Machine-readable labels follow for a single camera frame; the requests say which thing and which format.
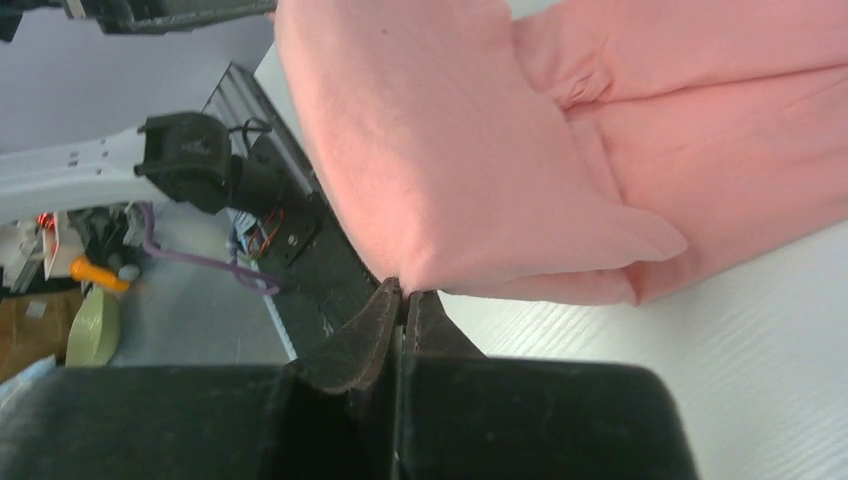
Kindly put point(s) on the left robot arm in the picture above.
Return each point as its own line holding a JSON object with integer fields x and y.
{"x": 111, "y": 169}

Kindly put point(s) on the aluminium frame rail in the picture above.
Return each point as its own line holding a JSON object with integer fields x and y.
{"x": 238, "y": 97}

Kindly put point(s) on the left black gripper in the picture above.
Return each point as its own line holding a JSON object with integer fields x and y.
{"x": 138, "y": 17}

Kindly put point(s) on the slotted cable duct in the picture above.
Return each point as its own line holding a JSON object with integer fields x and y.
{"x": 280, "y": 328}

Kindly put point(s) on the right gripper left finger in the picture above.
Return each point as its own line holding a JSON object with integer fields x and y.
{"x": 330, "y": 414}

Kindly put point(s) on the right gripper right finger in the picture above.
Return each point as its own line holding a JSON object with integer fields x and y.
{"x": 464, "y": 415}

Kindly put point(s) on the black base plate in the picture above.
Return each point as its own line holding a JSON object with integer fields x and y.
{"x": 324, "y": 284}

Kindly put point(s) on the green tape roll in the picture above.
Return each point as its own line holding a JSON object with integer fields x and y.
{"x": 95, "y": 332}

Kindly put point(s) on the brown cardboard box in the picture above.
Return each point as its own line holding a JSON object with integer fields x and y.
{"x": 34, "y": 327}

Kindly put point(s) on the orange handled tool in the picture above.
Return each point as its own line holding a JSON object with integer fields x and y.
{"x": 82, "y": 270}

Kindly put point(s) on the salmon pink t shirt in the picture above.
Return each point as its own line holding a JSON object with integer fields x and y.
{"x": 596, "y": 152}

